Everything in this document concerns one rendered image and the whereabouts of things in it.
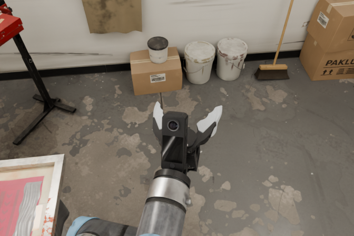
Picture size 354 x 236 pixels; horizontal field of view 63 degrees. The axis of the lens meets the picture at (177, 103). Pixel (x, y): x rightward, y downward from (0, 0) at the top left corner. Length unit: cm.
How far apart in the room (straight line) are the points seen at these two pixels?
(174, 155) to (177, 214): 11
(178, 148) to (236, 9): 258
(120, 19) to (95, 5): 26
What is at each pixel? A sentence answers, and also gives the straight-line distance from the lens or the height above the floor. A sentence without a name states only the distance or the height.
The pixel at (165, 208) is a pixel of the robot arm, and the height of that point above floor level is 169.
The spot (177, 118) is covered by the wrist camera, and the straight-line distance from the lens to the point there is 52.
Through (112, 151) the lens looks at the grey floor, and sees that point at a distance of 263.
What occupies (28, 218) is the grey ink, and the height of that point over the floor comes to 96.
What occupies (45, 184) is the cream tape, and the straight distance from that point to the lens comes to 148.
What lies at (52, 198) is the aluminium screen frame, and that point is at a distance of 139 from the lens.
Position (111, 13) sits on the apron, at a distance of 286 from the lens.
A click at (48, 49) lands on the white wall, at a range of 325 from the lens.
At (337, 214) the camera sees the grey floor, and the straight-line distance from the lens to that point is 261.
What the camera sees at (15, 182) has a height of 96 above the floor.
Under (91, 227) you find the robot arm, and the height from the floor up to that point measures 160.
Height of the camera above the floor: 217
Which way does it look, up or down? 48 degrees down
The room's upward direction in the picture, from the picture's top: straight up
